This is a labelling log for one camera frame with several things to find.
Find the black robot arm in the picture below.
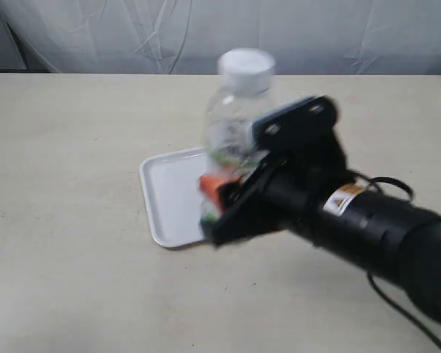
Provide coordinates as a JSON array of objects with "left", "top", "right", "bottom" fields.
[{"left": 199, "top": 149, "right": 441, "bottom": 324}]

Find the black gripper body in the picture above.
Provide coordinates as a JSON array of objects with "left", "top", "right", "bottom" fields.
[{"left": 209, "top": 149, "right": 347, "bottom": 247}]

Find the white backdrop cloth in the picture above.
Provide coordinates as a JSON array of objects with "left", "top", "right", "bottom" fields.
[{"left": 0, "top": 1, "right": 441, "bottom": 74}]

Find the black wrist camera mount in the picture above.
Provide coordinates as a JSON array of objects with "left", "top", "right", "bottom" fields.
[{"left": 245, "top": 96, "right": 347, "bottom": 168}]

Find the white rectangular tray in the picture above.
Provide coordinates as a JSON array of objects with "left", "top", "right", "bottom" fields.
[{"left": 139, "top": 147, "right": 219, "bottom": 249}]

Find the clear plastic bottle white cap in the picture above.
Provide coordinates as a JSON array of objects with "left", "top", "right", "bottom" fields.
[{"left": 199, "top": 49, "right": 276, "bottom": 231}]

